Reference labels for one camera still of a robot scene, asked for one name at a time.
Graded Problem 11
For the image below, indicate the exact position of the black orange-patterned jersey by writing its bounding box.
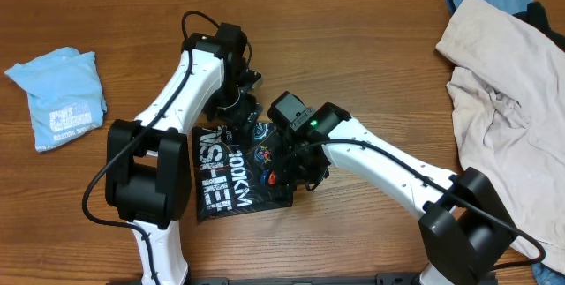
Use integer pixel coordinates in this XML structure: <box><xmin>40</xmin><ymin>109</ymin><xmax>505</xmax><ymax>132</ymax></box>
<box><xmin>192</xmin><ymin>122</ymin><xmax>293</xmax><ymax>222</ymax></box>

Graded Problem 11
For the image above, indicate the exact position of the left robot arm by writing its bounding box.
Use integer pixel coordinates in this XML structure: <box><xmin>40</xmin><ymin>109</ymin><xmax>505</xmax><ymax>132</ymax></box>
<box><xmin>105</xmin><ymin>23</ymin><xmax>261</xmax><ymax>284</ymax></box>

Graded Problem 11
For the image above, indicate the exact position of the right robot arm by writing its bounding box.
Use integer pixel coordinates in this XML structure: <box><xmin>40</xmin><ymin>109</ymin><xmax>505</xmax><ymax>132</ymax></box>
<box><xmin>266</xmin><ymin>92</ymin><xmax>516</xmax><ymax>284</ymax></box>

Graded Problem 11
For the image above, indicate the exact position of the folded light blue t-shirt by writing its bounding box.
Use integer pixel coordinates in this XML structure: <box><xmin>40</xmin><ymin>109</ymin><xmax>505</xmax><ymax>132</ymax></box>
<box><xmin>5</xmin><ymin>47</ymin><xmax>108</xmax><ymax>153</ymax></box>

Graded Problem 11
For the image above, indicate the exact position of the cream white shirt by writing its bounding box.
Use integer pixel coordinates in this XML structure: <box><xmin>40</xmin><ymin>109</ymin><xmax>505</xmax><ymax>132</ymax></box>
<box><xmin>436</xmin><ymin>0</ymin><xmax>564</xmax><ymax>273</ymax></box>

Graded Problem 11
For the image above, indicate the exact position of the dark navy garment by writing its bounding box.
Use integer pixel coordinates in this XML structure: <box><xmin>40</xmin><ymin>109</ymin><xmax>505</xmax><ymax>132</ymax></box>
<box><xmin>515</xmin><ymin>2</ymin><xmax>565</xmax><ymax>51</ymax></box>

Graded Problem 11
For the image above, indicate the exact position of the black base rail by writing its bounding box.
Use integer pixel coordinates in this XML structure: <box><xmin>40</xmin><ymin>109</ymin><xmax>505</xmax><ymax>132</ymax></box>
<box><xmin>105</xmin><ymin>271</ymin><xmax>499</xmax><ymax>285</ymax></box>

